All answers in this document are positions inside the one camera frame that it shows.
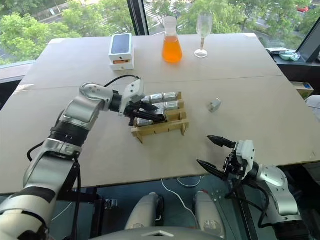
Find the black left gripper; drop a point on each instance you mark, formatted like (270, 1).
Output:
(131, 110)

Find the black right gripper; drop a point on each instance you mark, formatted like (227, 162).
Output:
(233, 165)

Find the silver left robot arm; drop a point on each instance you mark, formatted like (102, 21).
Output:
(82, 112)

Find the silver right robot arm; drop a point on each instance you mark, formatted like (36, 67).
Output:
(277, 190)

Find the wooden rack tray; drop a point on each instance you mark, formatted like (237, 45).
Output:
(172, 127)

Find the white phone box, orange print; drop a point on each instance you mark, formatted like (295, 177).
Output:
(123, 67)
(122, 62)

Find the silver robot leg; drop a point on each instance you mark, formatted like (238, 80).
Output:
(145, 212)
(208, 212)

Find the white phone box, dark print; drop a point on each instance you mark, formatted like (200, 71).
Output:
(121, 45)

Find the glass flask with orange liquid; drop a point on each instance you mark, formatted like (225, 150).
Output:
(172, 42)

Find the clear wine glass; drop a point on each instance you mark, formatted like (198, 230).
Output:
(203, 32)

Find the grey robot torso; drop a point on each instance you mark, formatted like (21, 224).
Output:
(160, 233)

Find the white rounded object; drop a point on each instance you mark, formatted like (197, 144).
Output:
(313, 105)

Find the box with blue yellow print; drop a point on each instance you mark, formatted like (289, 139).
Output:
(303, 88)

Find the teal plastic object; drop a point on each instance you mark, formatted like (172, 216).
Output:
(290, 56)

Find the red car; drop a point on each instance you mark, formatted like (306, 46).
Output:
(303, 9)

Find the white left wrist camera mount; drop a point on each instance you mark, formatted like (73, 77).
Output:
(132, 92)

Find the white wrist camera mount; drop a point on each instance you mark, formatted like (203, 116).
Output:
(132, 92)
(246, 152)

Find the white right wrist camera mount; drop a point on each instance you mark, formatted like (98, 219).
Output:
(246, 152)

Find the dark window frame post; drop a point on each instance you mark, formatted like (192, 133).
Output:
(138, 17)

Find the black table frame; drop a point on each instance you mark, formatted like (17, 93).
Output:
(85, 205)

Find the black slanted window frame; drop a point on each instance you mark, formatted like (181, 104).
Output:
(310, 42)

